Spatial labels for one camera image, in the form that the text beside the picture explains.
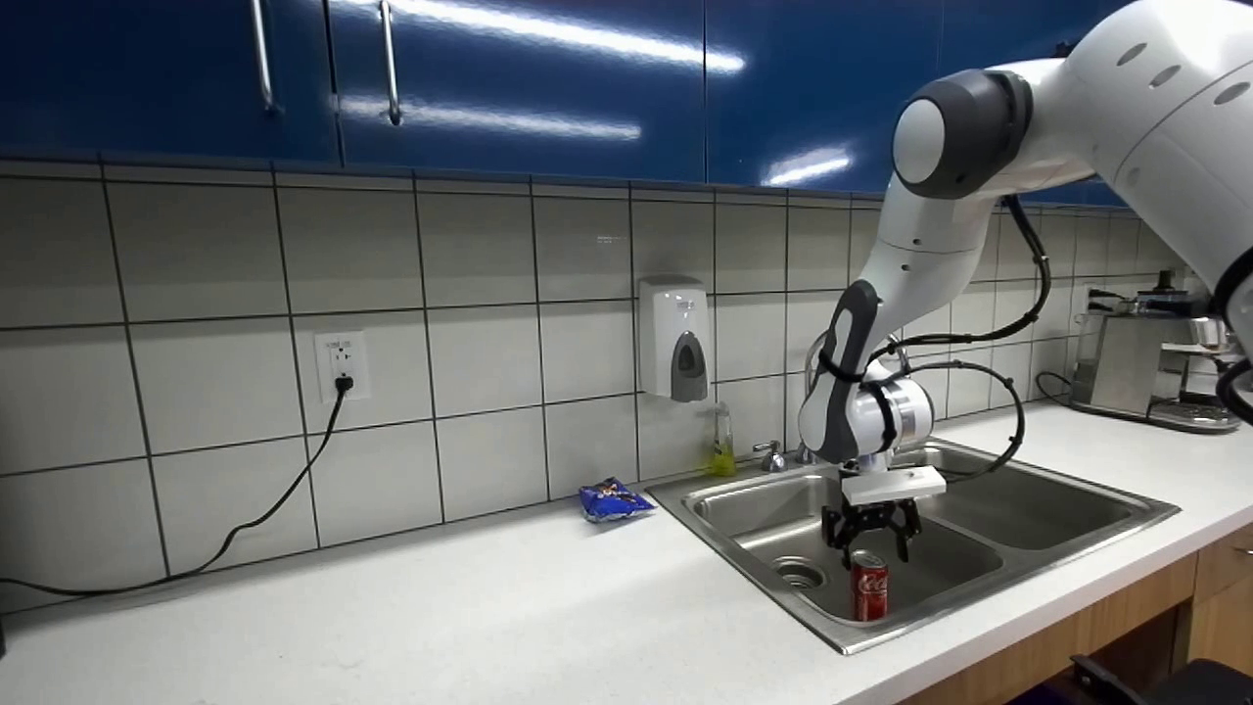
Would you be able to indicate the black chair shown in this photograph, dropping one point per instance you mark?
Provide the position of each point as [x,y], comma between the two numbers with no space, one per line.
[1092,685]

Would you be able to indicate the wooden lower cabinet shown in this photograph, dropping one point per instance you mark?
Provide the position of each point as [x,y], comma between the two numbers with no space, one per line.
[1146,623]

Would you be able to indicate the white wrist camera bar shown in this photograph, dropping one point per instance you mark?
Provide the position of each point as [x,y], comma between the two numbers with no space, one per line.
[885,487]

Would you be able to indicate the white wall soap dispenser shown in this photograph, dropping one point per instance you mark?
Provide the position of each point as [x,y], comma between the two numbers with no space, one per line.
[675,341]

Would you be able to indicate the blue upper cabinets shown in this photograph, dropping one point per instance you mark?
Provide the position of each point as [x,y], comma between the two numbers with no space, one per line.
[593,91]

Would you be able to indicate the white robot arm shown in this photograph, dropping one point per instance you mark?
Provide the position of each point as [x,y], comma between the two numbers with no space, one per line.
[1158,104]

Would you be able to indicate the white wall power outlet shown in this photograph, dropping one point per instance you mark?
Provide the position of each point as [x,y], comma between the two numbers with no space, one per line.
[342,366]

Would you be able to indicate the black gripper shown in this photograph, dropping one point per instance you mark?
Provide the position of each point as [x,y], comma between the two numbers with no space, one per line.
[840,528]

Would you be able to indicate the stainless steel double sink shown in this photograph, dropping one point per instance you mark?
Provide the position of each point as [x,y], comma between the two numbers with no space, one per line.
[983,533]

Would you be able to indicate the blue snack bag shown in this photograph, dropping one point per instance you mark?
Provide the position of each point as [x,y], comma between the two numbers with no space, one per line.
[614,503]

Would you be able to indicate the green dish soap bottle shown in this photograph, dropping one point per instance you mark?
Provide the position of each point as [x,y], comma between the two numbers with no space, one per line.
[718,459]

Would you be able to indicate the silver coffee machine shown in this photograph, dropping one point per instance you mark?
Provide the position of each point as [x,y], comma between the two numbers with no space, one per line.
[1158,358]

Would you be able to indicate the chrome gooseneck faucet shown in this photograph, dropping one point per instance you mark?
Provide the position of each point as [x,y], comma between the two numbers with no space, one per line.
[776,455]

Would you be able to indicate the red soda can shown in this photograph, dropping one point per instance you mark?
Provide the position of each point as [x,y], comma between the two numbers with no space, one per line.
[871,588]

